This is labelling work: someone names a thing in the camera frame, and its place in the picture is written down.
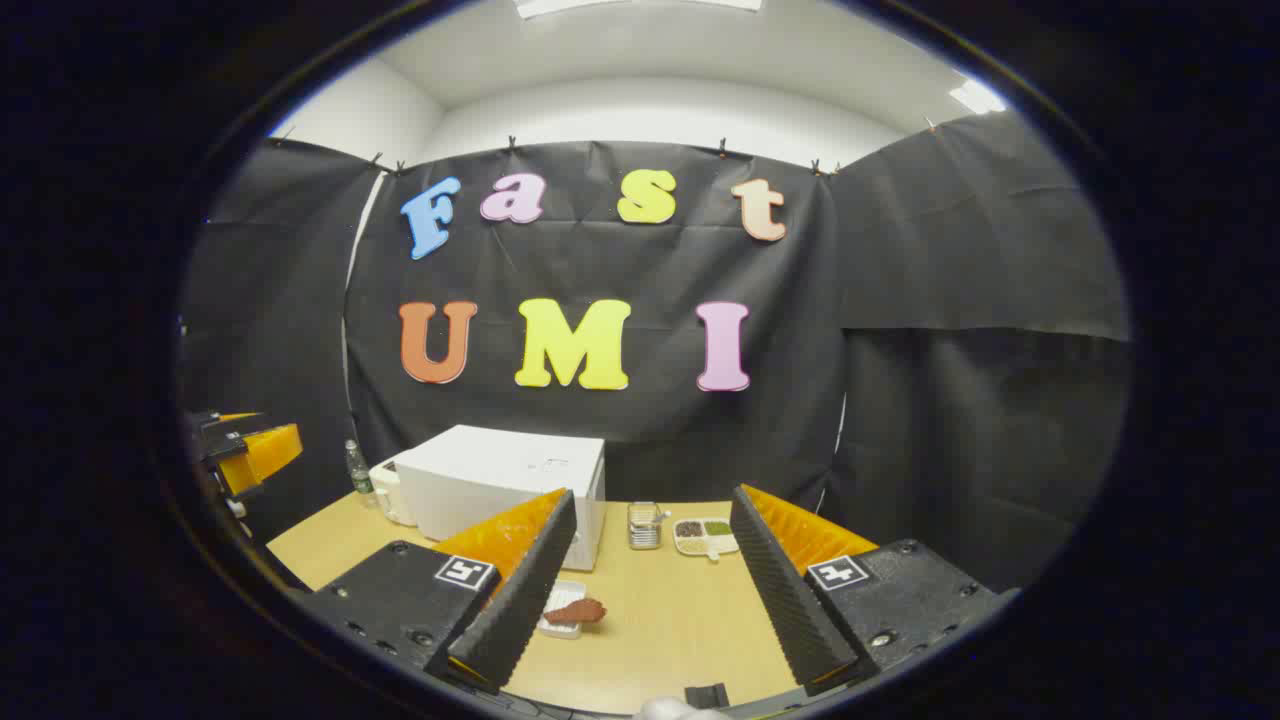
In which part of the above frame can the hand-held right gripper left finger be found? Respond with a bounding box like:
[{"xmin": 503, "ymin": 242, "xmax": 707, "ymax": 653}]
[{"xmin": 298, "ymin": 487, "xmax": 579, "ymax": 695}]

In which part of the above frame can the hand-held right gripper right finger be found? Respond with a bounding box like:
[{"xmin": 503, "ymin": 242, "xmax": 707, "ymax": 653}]
[{"xmin": 729, "ymin": 484, "xmax": 1009, "ymax": 698}]

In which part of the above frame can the brown meat slice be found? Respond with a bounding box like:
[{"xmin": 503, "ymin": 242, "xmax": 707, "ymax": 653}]
[{"xmin": 543, "ymin": 598, "xmax": 608, "ymax": 627}]

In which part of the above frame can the white microwave oven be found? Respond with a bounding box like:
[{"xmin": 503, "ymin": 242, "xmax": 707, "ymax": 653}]
[{"xmin": 393, "ymin": 425, "xmax": 607, "ymax": 573}]

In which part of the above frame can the small white rectangular tray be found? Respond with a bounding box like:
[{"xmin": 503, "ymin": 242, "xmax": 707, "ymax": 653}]
[{"xmin": 537, "ymin": 580, "xmax": 589, "ymax": 641}]

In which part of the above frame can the clear water bottle green label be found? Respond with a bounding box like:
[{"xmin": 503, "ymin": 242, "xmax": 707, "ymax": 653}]
[{"xmin": 344, "ymin": 439, "xmax": 377, "ymax": 498}]

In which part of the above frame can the white divided plate with beans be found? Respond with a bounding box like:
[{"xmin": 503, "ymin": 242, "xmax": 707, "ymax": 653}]
[{"xmin": 672, "ymin": 517, "xmax": 742, "ymax": 563}]

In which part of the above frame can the white toaster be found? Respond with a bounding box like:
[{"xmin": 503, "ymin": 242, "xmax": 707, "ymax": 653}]
[{"xmin": 368, "ymin": 458, "xmax": 419, "ymax": 528}]

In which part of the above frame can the black backdrop cloth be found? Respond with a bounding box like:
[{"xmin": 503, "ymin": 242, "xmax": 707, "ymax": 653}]
[{"xmin": 180, "ymin": 108, "xmax": 1136, "ymax": 593}]

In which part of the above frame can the ceiling light panel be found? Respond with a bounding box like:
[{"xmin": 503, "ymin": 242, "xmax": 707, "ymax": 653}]
[
  {"xmin": 515, "ymin": 0, "xmax": 763, "ymax": 21},
  {"xmin": 948, "ymin": 78, "xmax": 1009, "ymax": 115}
]

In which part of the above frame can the small metal wire basket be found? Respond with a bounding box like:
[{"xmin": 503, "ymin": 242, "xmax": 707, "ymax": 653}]
[{"xmin": 627, "ymin": 502, "xmax": 669, "ymax": 551}]

